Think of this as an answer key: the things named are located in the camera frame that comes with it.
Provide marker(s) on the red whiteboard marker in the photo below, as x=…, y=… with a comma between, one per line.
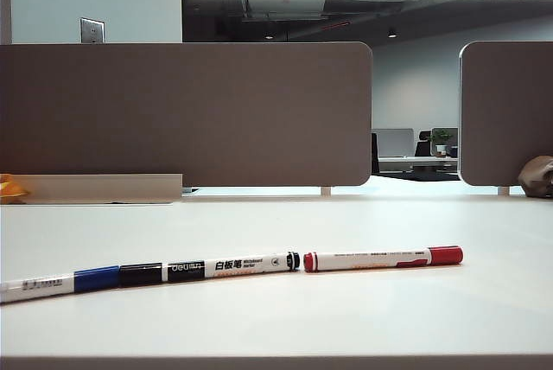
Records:
x=447, y=254

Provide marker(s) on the blue whiteboard marker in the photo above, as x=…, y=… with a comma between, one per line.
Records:
x=95, y=278

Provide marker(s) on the wide brown desk partition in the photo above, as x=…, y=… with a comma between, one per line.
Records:
x=194, y=115

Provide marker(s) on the pale grey background divider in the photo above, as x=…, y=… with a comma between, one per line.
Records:
x=393, y=142

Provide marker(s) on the white background desk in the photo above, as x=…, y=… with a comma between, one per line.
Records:
x=415, y=163

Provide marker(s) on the black office chair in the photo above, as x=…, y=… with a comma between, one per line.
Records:
x=422, y=145

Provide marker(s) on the small green potted plant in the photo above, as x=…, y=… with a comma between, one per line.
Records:
x=441, y=138

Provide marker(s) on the beige low box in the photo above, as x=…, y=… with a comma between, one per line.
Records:
x=108, y=188

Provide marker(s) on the black pendant lamp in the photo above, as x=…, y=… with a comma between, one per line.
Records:
x=391, y=33

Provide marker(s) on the black whiteboard marker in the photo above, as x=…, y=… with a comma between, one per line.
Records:
x=140, y=274

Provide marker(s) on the narrow brown desk partition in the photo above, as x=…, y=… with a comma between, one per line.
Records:
x=505, y=115

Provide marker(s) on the brown crumpled object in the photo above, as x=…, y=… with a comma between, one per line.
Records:
x=535, y=175

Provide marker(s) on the orange object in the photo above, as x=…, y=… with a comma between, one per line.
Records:
x=10, y=188

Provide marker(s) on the metal wall switch plate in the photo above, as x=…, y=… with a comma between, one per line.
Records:
x=92, y=30

